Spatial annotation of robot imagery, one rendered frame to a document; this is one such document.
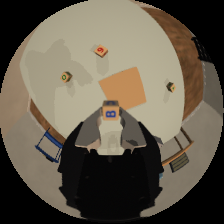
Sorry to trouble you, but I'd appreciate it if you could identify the tan letter block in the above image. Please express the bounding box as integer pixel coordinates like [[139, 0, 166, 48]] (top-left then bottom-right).
[[94, 45, 108, 58], [60, 72, 73, 83], [102, 100, 120, 120], [166, 82, 176, 93]]

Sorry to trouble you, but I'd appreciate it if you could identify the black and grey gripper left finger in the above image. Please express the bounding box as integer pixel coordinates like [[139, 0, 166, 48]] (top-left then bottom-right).
[[57, 107, 103, 173]]

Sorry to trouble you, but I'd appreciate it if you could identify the orange flat mat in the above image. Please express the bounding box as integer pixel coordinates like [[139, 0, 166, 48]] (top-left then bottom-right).
[[99, 67, 147, 110]]

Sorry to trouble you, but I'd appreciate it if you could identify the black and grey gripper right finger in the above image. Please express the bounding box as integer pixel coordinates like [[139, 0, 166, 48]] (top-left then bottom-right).
[[119, 107, 164, 174]]

